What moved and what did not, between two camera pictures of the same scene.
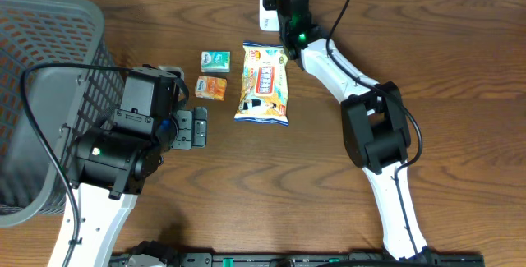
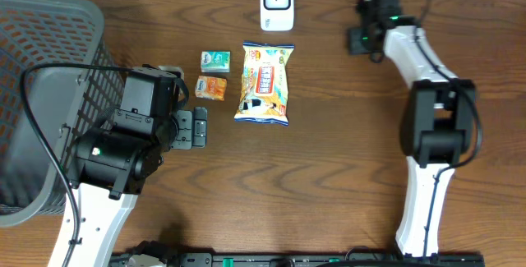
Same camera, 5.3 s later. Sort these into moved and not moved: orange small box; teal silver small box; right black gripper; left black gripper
Moved: right black gripper
Not moved: left black gripper; orange small box; teal silver small box
